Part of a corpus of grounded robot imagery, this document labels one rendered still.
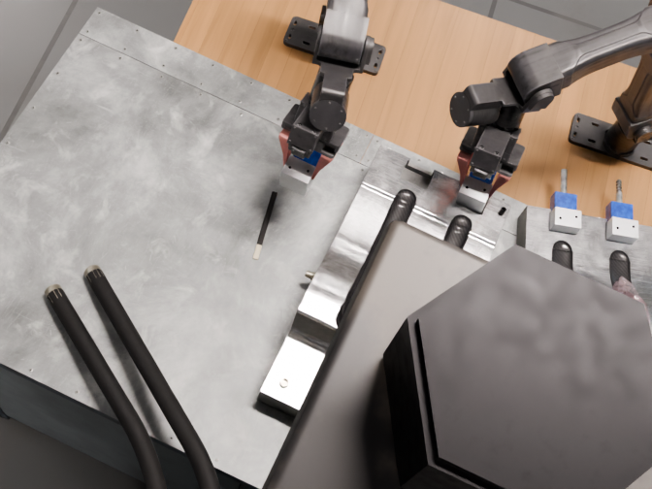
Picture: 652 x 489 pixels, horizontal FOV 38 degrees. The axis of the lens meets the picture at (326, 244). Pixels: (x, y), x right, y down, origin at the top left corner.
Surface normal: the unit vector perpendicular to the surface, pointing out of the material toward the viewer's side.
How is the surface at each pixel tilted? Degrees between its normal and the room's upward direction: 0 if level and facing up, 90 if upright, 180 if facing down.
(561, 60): 16
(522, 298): 0
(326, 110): 65
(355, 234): 1
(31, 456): 0
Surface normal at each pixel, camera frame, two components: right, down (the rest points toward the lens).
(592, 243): 0.14, -0.40
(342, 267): 0.31, -0.74
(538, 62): -0.14, -0.31
